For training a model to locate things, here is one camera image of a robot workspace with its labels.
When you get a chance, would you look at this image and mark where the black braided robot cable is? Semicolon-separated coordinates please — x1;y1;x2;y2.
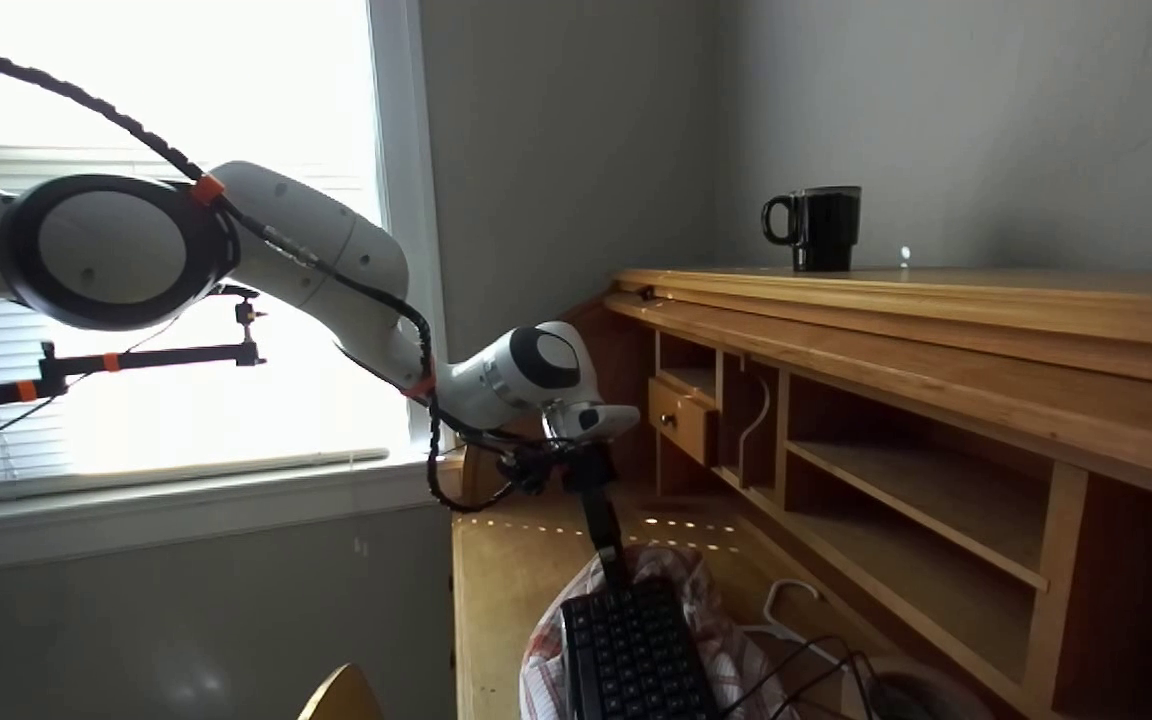
0;40;528;515

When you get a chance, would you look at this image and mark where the left small desk drawer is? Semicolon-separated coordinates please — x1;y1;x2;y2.
650;374;717;464

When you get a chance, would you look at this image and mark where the black camera mount rod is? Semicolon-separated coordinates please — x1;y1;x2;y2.
0;282;262;403

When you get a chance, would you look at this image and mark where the wooden roll-top desk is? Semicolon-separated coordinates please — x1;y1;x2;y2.
447;262;1152;720

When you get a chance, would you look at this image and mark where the wooden chair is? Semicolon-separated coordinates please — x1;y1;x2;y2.
295;664;380;720

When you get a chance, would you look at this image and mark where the black keyboard cable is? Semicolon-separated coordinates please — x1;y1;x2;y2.
714;637;890;720

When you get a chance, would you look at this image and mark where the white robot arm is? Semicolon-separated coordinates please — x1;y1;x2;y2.
0;161;642;582

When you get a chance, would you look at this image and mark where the black computer keyboard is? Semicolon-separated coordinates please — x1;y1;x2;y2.
562;574;717;720

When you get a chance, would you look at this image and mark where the red white checkered cloth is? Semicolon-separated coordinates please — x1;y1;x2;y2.
518;542;783;720

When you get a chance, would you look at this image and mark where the white plastic clothes hanger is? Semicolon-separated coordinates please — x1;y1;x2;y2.
759;574;823;626

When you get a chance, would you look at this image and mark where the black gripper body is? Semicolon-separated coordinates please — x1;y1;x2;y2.
496;430;614;493

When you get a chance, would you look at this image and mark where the black travel mug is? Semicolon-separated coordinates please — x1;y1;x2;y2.
759;182;860;270

